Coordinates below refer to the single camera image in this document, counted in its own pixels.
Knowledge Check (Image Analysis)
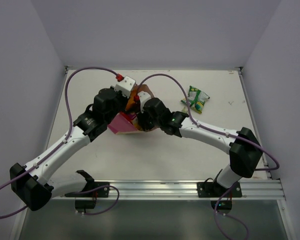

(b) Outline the pink and tan paper bag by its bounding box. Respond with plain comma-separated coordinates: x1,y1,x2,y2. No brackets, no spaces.
108,84,157,135

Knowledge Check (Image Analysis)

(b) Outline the green snack bag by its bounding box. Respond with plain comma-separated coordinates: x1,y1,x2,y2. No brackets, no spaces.
187,85,210,114

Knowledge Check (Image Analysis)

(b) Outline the small green snack packet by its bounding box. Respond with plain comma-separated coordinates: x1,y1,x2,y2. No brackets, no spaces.
181,107,188,113

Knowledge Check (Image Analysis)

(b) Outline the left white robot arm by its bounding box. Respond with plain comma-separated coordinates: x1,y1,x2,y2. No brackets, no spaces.
9,86,131,211

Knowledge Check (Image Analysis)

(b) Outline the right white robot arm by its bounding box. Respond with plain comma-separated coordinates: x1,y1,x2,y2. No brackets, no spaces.
137,97,263,197

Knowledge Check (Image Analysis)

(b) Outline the orange snack bag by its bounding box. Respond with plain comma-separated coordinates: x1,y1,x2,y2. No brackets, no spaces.
125,91,136,111

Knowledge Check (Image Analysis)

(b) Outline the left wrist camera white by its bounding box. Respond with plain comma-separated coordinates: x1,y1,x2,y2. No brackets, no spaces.
114,75,136,98

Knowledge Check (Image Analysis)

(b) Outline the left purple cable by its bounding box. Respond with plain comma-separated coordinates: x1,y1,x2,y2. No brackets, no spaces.
0,66,123,220

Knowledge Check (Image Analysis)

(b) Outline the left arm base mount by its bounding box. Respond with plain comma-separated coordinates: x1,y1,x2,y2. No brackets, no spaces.
65,181,110,198

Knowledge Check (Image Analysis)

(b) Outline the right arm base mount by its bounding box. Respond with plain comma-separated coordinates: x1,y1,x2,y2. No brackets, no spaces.
196,177,243,198

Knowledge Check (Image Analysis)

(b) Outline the aluminium front rail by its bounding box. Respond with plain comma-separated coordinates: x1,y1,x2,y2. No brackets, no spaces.
22,179,286,201

